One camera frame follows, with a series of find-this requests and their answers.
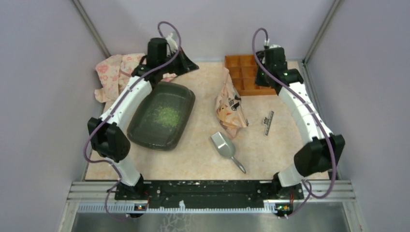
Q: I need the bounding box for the pink floral cloth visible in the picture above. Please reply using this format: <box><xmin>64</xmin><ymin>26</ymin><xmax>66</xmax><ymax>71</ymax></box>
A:
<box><xmin>94</xmin><ymin>53</ymin><xmax>177</xmax><ymax>104</ymax></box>

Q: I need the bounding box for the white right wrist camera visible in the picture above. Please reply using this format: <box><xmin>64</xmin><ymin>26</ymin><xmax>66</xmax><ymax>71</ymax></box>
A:
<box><xmin>264</xmin><ymin>39</ymin><xmax>281</xmax><ymax>49</ymax></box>

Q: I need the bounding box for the orange wooden compartment organizer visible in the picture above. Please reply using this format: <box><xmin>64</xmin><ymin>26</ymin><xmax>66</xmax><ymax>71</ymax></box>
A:
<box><xmin>224</xmin><ymin>55</ymin><xmax>276</xmax><ymax>96</ymax></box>

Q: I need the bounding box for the pink cat litter bag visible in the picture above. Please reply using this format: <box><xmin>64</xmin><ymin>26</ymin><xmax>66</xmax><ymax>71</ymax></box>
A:
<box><xmin>215</xmin><ymin>68</ymin><xmax>249</xmax><ymax>139</ymax></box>

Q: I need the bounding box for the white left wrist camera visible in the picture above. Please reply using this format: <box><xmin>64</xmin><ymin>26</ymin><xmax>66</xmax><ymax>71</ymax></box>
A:
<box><xmin>166</xmin><ymin>31</ymin><xmax>178</xmax><ymax>53</ymax></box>

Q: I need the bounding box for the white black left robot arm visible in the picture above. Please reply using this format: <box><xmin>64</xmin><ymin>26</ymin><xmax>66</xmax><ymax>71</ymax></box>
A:
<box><xmin>85</xmin><ymin>36</ymin><xmax>199</xmax><ymax>200</ymax></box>

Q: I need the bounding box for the grey bag sealing clip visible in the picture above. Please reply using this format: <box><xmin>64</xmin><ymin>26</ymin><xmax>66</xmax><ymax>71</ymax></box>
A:
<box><xmin>263</xmin><ymin>111</ymin><xmax>274</xmax><ymax>136</ymax></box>

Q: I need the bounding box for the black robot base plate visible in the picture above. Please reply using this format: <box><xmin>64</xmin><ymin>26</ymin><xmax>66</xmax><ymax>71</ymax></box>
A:
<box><xmin>115</xmin><ymin>180</ymin><xmax>304</xmax><ymax>209</ymax></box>

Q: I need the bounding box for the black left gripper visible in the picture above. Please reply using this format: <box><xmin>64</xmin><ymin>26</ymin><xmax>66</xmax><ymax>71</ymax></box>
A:
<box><xmin>161</xmin><ymin>47</ymin><xmax>201</xmax><ymax>77</ymax></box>

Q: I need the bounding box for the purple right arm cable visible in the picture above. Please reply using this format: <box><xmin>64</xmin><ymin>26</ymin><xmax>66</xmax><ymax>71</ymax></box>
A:
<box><xmin>251</xmin><ymin>28</ymin><xmax>337</xmax><ymax>219</ymax></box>

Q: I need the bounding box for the aluminium front frame rail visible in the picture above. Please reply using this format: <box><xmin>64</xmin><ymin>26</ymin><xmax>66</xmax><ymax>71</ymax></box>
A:
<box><xmin>67</xmin><ymin>180</ymin><xmax>356</xmax><ymax>214</ymax></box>

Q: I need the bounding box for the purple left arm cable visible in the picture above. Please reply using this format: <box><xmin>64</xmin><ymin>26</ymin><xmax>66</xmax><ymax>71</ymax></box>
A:
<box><xmin>82</xmin><ymin>21</ymin><xmax>182</xmax><ymax>222</ymax></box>

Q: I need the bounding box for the dark grey litter box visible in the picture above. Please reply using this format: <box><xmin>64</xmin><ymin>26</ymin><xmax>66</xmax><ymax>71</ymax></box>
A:
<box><xmin>127</xmin><ymin>82</ymin><xmax>196</xmax><ymax>151</ymax></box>

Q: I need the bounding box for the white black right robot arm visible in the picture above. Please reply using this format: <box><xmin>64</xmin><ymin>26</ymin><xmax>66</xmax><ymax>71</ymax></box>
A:
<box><xmin>255</xmin><ymin>45</ymin><xmax>345</xmax><ymax>199</ymax></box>

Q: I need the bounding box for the grey metal litter scoop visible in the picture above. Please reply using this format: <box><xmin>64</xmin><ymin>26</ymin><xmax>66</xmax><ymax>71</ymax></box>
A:
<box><xmin>210</xmin><ymin>132</ymin><xmax>247</xmax><ymax>174</ymax></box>

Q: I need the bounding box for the green litter granules pile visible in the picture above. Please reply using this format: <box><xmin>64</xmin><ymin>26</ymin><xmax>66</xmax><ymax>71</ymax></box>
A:
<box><xmin>149</xmin><ymin>105</ymin><xmax>180</xmax><ymax>128</ymax></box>

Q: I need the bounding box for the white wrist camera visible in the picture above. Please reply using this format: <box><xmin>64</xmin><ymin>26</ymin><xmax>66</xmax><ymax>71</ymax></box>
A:
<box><xmin>166</xmin><ymin>31</ymin><xmax>178</xmax><ymax>53</ymax></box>
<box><xmin>264</xmin><ymin>39</ymin><xmax>281</xmax><ymax>49</ymax></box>

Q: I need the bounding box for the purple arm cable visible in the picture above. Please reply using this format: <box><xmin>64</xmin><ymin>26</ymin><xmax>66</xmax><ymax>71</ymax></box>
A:
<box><xmin>82</xmin><ymin>21</ymin><xmax>182</xmax><ymax>222</ymax></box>
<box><xmin>251</xmin><ymin>28</ymin><xmax>337</xmax><ymax>219</ymax></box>

